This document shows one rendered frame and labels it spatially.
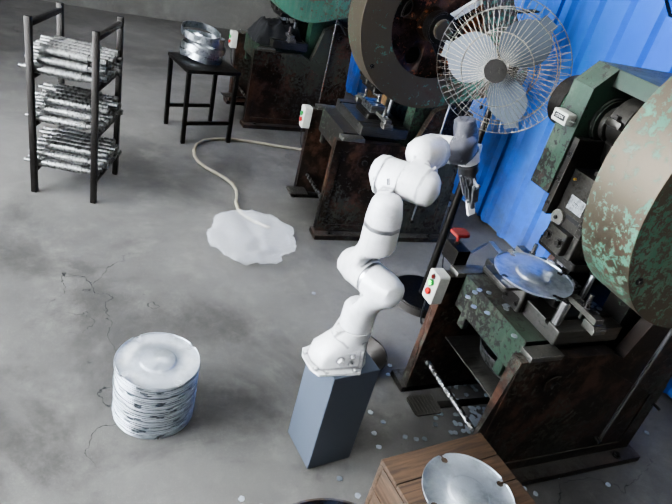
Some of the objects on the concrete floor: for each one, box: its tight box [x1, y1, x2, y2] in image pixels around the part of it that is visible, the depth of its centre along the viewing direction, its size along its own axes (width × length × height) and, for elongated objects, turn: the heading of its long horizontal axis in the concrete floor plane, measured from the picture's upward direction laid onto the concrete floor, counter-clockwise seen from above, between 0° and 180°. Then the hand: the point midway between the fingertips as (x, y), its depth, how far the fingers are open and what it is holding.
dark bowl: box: [366, 336, 388, 371], centre depth 266 cm, size 30×30×7 cm
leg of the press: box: [390, 254, 555, 392], centre depth 259 cm, size 92×12×90 cm, turn 91°
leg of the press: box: [472, 317, 672, 486], centre depth 218 cm, size 92×12×90 cm, turn 91°
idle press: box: [221, 0, 352, 132], centre depth 490 cm, size 153×99×174 cm, turn 94°
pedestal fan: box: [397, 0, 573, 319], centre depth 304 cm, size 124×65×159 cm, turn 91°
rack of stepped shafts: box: [18, 1, 124, 204], centre depth 325 cm, size 43×46×95 cm
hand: (470, 206), depth 227 cm, fingers closed
